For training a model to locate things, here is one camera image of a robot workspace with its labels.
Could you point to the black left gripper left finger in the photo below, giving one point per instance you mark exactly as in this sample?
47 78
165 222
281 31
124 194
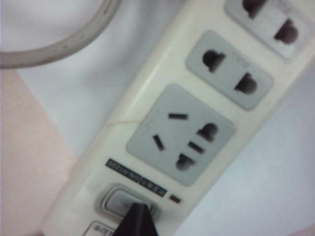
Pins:
130 223

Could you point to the white power strip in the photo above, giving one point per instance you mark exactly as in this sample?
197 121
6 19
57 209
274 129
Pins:
197 147

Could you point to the white paper sheet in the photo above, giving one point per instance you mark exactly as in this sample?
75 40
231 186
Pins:
73 93

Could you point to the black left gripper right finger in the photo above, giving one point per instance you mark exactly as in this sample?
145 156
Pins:
148 225

